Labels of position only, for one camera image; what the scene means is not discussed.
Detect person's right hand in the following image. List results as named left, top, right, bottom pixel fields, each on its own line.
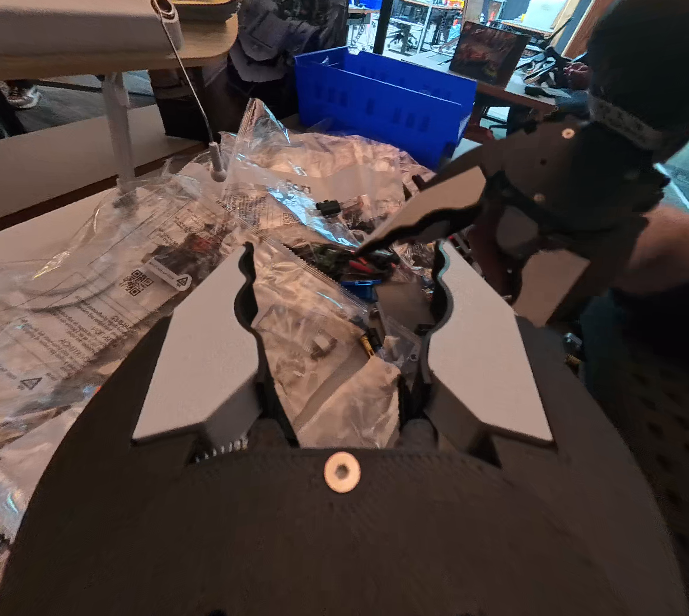
left=614, top=206, right=689, bottom=295

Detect small toy set box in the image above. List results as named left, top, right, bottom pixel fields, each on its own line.
left=449, top=21, right=531, bottom=86

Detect blue toy frame piece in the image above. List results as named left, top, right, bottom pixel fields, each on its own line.
left=342, top=277, right=383, bottom=305

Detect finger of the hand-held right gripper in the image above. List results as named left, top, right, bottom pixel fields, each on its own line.
left=514, top=250, right=593, bottom=327
left=356, top=165, right=489, bottom=257

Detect black perforated pad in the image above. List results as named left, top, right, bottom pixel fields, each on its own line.
left=533, top=293, right=689, bottom=601

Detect large dark toy set box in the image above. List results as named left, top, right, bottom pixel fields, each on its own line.
left=218, top=0, right=358, bottom=138

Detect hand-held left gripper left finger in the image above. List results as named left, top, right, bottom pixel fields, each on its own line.
left=132, top=242, right=298, bottom=447

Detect blue plastic bin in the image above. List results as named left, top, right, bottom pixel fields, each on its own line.
left=295, top=52, right=472, bottom=171
left=350, top=50, right=479, bottom=143

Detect clear bag with printed warnings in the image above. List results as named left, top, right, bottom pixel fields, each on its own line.
left=0, top=180, right=254, bottom=412

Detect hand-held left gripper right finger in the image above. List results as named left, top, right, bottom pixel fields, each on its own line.
left=401, top=240, right=555, bottom=452

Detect wooden book stand white legs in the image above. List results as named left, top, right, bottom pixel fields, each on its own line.
left=0, top=0, right=240, bottom=213

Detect wooden table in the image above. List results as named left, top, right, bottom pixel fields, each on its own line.
left=414, top=51, right=561, bottom=143

